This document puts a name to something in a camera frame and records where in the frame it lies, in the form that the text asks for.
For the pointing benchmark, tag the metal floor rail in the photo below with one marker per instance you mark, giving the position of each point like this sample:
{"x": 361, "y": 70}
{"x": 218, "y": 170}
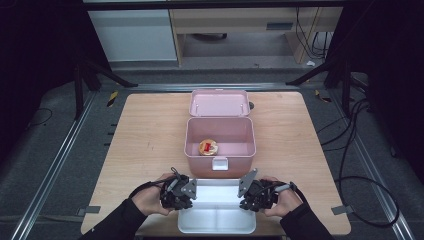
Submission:
{"x": 53, "y": 166}
{"x": 370, "y": 166}

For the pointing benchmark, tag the pink storage box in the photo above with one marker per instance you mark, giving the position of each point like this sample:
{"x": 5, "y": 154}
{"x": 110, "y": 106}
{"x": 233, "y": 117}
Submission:
{"x": 220, "y": 133}

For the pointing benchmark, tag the metal cross rail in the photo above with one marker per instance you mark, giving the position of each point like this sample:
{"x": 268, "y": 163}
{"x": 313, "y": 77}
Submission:
{"x": 213, "y": 87}

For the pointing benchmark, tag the person's right hand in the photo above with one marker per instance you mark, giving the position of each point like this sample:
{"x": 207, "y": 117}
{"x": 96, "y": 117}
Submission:
{"x": 287, "y": 201}

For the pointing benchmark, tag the person's left hand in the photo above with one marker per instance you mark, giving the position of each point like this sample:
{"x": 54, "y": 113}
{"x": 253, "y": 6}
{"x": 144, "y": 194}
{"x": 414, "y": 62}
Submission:
{"x": 148, "y": 200}

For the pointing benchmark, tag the white cabinet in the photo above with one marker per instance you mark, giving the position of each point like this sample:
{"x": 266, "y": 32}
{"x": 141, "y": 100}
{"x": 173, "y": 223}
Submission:
{"x": 133, "y": 35}

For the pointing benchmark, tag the white divided tray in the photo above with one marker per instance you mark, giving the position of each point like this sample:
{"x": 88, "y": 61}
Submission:
{"x": 216, "y": 216}

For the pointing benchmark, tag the grey tape strip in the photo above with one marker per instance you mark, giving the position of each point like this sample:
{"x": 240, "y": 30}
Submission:
{"x": 342, "y": 210}
{"x": 89, "y": 210}

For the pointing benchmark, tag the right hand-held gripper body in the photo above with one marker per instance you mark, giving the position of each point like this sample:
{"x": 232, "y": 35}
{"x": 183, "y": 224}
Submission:
{"x": 258, "y": 196}

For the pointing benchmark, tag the round yellow snack cup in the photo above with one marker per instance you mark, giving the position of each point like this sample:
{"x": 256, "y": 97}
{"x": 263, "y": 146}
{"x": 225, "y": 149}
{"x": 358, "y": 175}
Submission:
{"x": 208, "y": 147}

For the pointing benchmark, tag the white paper scrap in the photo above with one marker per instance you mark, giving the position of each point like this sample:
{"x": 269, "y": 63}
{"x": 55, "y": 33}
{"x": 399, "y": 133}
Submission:
{"x": 310, "y": 63}

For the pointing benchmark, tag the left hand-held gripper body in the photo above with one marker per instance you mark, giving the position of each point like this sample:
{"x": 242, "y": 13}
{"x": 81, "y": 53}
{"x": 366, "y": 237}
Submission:
{"x": 176, "y": 196}

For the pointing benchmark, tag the black stand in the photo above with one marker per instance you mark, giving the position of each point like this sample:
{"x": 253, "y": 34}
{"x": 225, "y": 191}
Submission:
{"x": 86, "y": 75}
{"x": 336, "y": 75}

